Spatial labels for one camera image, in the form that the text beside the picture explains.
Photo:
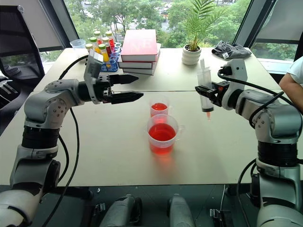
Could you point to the empty clear plastic cup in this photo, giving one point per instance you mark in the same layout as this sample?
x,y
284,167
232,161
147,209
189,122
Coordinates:
x,y
77,46

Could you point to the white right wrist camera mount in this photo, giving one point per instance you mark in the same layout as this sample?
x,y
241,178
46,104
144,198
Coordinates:
x,y
237,71

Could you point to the clear plastic syringe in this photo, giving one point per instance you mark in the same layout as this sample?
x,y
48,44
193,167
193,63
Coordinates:
x,y
204,78

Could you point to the green capped yellow liquid bottle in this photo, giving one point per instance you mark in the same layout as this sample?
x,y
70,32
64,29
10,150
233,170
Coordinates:
x,y
104,53

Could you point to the small clear cup red liquid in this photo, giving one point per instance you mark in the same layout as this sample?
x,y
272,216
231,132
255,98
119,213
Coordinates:
x,y
159,107

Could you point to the green capped orange liquid bottle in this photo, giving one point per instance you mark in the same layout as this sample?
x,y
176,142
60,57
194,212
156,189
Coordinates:
x,y
93,40

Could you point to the person in white shirt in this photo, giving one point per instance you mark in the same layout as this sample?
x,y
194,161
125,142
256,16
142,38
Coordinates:
x,y
293,73

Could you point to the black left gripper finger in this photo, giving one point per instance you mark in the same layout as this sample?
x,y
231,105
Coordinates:
x,y
123,79
125,97

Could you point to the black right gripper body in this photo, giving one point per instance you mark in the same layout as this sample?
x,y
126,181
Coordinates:
x,y
219,94

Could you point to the grey rounded shape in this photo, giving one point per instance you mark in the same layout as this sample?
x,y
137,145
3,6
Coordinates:
x,y
120,210
180,210

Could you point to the black window frame post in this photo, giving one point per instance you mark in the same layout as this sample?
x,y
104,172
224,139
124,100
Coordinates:
x,y
62,21
253,21

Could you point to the blue test tube rack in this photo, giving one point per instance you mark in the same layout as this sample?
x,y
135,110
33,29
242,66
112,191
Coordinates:
x,y
114,59

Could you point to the crumpled grey cloth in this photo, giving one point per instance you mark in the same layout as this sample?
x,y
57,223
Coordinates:
x,y
233,50

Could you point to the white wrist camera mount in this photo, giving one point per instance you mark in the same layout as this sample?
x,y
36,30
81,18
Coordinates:
x,y
91,68
237,71

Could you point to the black office chair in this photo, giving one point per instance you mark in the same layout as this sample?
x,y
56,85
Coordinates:
x,y
16,42

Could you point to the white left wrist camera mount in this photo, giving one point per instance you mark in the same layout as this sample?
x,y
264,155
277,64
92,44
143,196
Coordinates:
x,y
91,68

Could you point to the large clear cup red liquid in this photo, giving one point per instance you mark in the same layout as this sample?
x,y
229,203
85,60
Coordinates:
x,y
162,136

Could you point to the thick red book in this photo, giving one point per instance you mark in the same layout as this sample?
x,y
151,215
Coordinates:
x,y
140,45

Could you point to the palm plant in white pot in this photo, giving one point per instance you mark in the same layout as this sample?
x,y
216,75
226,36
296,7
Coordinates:
x,y
191,55

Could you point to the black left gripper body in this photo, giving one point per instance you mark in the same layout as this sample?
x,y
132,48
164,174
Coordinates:
x,y
104,81

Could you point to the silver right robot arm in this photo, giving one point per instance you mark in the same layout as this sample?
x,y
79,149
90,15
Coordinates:
x,y
281,118

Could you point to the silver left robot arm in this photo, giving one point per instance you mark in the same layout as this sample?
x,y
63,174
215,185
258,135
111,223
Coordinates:
x,y
47,104

